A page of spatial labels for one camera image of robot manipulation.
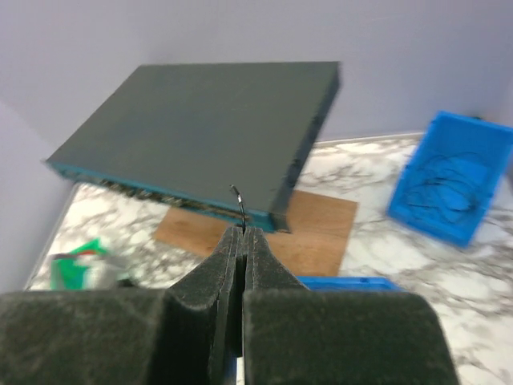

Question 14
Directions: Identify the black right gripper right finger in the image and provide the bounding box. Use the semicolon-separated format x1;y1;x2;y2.
243;229;459;384

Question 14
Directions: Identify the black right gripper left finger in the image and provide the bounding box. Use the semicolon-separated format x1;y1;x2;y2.
1;227;242;384

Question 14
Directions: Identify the black thin cable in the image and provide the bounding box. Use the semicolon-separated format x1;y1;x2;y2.
228;183;250;233
408;150;488;220

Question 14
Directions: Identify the near blue plastic bin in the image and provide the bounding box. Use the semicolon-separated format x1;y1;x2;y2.
298;276;403;292

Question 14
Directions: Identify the blue plastic bin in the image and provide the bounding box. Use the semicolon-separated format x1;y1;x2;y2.
387;111;512;247
298;276;403;292

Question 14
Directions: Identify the brown wooden board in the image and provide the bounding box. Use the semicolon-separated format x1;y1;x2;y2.
153;190;357;277

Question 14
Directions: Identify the green plastic bin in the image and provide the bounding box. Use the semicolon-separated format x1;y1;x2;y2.
50;238;107;290

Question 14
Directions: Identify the far blue plastic bin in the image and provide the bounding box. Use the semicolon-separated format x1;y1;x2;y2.
387;111;512;247

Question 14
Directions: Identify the grey network switch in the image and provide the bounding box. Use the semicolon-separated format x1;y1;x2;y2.
47;62;341;233

